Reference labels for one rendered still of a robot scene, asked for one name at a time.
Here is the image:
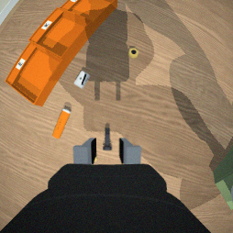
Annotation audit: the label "dark grey bolt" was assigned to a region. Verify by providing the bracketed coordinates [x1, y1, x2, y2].
[103, 128, 112, 150]

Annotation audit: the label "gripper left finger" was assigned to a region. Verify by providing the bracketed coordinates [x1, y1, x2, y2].
[72, 138, 96, 164]

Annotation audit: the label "orange battery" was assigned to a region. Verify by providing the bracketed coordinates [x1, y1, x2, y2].
[52, 108, 71, 139]

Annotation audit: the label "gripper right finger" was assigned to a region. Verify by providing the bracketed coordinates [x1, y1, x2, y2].
[119, 138, 141, 164]

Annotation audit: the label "orange bins with labels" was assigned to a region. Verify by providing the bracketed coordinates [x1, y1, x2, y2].
[5, 0, 117, 106]

